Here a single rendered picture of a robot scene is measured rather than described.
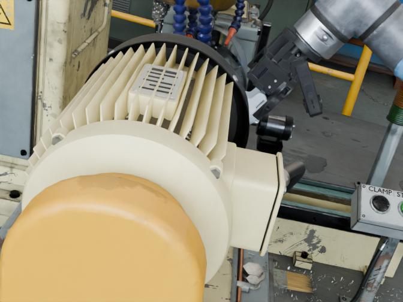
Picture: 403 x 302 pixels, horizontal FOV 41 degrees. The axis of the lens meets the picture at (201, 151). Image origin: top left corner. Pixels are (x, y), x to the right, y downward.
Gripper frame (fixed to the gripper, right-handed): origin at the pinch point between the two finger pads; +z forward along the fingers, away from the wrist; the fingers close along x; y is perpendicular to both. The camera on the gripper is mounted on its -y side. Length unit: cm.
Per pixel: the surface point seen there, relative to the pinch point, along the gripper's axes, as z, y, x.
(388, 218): -10.2, -24.8, 18.9
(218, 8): -14.0, 19.0, 0.3
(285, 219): 10.1, -21.2, 1.2
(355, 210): -6.6, -21.0, 16.2
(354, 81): 8, -95, -225
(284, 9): 17, -50, -318
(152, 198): -17, 22, 72
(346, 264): 9.3, -39.4, 1.2
